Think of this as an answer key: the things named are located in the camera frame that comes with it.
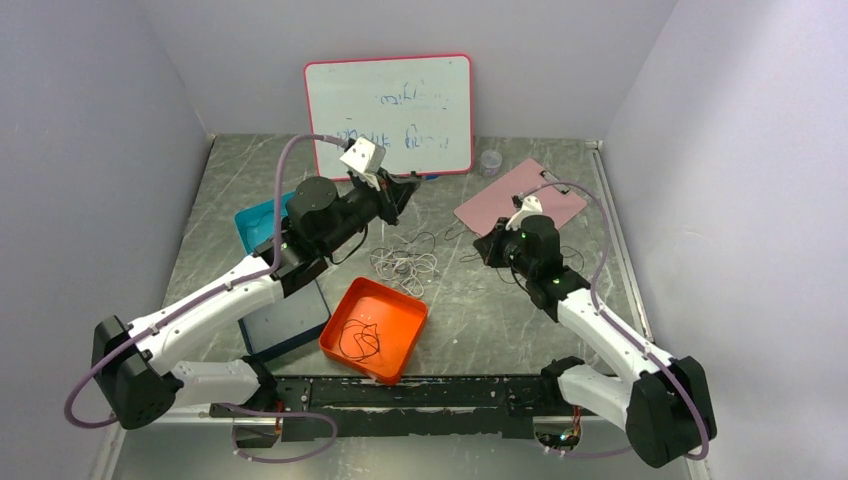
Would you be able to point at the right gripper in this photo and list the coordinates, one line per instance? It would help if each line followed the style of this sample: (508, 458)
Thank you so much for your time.
(489, 245)

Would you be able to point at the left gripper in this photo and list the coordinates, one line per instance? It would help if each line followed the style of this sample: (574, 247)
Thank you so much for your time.
(396, 191)

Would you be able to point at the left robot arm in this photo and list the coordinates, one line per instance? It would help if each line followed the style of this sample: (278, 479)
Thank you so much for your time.
(141, 367)

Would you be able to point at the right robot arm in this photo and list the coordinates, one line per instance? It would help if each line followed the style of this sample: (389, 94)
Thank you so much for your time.
(661, 403)

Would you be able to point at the red-framed whiteboard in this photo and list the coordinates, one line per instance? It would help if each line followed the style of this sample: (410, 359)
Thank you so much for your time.
(419, 108)

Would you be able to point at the clear jar of paperclips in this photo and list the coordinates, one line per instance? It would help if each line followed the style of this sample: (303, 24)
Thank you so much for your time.
(490, 163)

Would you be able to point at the orange square tray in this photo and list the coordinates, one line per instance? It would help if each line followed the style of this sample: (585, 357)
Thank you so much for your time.
(374, 330)

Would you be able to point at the teal square tray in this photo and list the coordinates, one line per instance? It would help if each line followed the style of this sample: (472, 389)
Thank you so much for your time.
(256, 224)

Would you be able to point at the dark blue square tray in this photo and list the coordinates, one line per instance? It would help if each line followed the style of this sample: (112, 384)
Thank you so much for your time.
(288, 324)

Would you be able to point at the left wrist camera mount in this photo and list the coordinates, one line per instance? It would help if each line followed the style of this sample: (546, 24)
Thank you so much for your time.
(364, 159)

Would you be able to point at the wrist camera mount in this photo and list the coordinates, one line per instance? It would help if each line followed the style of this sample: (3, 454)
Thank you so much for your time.
(526, 206)
(364, 159)

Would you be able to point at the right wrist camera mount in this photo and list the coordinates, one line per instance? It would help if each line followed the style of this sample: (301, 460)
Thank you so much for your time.
(526, 206)

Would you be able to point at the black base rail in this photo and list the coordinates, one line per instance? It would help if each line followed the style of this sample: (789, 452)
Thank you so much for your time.
(512, 406)

